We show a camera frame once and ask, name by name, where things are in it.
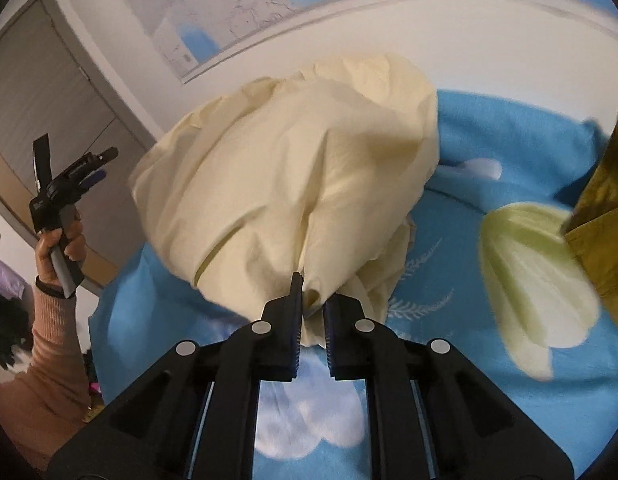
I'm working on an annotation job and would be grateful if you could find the purple hanging garment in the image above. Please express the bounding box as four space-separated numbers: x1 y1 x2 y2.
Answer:
0 260 28 300

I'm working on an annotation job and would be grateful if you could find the pink sleeved left forearm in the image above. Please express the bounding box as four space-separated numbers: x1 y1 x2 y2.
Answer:
0 282 90 472

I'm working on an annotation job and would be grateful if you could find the person's left hand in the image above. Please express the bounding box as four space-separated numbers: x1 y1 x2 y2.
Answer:
36 206 86 297

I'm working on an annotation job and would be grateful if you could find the mustard yellow garment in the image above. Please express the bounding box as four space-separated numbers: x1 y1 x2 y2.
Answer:
564 116 618 328

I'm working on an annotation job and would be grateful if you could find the grey wooden door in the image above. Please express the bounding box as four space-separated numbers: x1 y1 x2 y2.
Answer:
0 0 155 292

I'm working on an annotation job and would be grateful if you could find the white bed headboard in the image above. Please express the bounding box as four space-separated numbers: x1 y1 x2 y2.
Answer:
180 0 618 131

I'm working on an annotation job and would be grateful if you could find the cream yellow jacket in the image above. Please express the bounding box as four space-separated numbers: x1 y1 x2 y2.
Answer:
129 54 439 346

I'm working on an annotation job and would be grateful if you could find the blue cloud pattern quilt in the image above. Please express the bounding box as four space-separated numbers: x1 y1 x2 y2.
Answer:
90 91 618 479

